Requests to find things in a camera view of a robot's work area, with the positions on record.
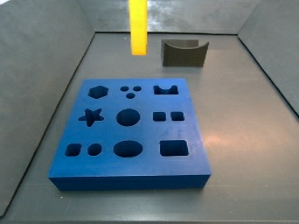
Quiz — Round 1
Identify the yellow double-square peg object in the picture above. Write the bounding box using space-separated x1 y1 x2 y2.
128 0 147 56

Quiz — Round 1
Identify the blue foam shape-sorting board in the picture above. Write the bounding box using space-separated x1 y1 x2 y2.
48 78 211 191

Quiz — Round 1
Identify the dark grey curved holder block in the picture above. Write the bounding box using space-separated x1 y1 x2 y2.
162 39 210 67

